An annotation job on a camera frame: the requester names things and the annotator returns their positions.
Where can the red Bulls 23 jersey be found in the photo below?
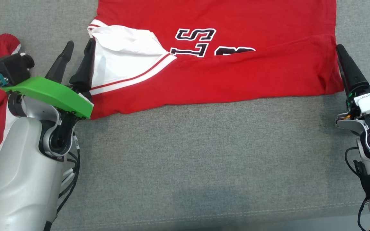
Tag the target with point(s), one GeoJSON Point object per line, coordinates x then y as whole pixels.
{"type": "Point", "coordinates": [236, 73]}

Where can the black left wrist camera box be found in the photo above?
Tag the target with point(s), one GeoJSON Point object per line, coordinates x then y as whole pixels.
{"type": "Point", "coordinates": [10, 67]}

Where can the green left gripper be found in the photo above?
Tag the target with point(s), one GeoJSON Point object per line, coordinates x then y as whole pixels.
{"type": "Point", "coordinates": [50, 93]}

